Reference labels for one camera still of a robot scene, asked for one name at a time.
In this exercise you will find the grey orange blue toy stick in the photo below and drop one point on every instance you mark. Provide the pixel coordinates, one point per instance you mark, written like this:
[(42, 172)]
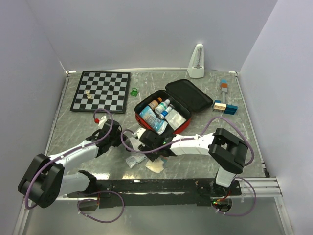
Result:
[(223, 88)]

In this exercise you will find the white metronome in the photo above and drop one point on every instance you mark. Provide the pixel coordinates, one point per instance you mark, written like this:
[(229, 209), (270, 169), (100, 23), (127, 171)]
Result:
[(196, 63)]

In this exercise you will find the red black medicine case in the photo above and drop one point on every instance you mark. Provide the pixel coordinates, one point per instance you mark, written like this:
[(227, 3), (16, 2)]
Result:
[(184, 96)]

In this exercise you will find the black white chessboard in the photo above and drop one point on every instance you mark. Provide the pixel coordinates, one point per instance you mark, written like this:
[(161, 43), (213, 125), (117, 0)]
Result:
[(97, 82)]

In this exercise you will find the black base bar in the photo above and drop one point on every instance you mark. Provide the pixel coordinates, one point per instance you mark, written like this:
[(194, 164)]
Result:
[(158, 192)]

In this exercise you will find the clear bag with pads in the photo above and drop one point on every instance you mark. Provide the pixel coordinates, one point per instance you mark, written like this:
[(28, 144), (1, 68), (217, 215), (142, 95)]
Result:
[(133, 143)]

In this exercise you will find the clear green-label bottle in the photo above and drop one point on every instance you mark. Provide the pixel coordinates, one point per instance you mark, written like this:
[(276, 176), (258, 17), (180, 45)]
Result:
[(162, 106)]

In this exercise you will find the beige bandage patch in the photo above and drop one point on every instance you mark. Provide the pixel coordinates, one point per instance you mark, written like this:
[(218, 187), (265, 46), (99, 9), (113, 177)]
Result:
[(156, 166)]

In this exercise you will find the small green toy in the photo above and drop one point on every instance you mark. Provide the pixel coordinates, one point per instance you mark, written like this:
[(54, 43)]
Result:
[(134, 92)]

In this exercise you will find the amber medicine bottle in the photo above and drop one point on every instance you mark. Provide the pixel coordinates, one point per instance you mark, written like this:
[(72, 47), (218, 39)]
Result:
[(153, 104)]

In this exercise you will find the blue white small bottle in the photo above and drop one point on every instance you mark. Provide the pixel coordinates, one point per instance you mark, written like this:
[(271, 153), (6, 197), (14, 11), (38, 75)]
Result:
[(165, 112)]

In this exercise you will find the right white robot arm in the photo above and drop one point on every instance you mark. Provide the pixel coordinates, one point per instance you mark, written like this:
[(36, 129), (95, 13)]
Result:
[(225, 148)]

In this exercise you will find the white gauze packet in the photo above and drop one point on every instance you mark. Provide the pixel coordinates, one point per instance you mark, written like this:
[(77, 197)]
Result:
[(175, 119)]

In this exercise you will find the blue white bandage packet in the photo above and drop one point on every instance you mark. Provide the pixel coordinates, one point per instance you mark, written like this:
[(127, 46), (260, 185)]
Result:
[(148, 115)]

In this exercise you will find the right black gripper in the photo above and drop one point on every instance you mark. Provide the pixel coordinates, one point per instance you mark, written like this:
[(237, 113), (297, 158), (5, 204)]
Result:
[(152, 156)]

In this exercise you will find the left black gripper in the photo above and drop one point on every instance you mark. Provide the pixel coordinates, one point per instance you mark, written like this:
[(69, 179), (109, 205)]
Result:
[(119, 141)]

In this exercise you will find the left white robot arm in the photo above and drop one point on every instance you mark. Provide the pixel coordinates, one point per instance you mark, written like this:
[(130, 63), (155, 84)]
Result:
[(47, 176)]

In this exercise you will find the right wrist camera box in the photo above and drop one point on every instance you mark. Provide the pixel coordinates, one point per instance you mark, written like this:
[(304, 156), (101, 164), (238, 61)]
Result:
[(138, 133)]

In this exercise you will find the aluminium frame rail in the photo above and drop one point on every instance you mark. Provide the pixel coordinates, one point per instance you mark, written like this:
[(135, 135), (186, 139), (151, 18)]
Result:
[(263, 187)]

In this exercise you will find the blue toy block stack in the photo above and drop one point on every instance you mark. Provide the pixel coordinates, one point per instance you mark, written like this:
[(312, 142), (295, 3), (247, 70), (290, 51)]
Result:
[(218, 106)]

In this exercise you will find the white blue wipe sachet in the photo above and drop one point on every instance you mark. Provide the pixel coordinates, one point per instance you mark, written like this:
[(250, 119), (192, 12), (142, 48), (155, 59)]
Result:
[(134, 160)]

